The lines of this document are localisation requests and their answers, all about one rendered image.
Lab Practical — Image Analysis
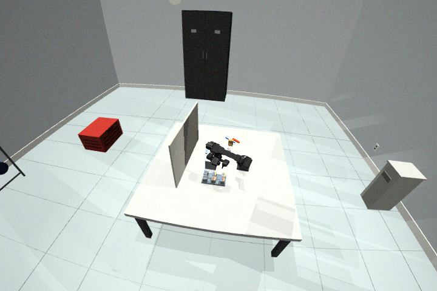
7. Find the beige flat panel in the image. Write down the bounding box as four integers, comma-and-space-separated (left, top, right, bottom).
168, 101, 198, 188

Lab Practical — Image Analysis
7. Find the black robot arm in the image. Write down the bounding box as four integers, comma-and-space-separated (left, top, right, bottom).
205, 142, 252, 169

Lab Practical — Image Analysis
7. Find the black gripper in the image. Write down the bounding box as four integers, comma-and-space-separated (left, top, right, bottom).
206, 153, 229, 169

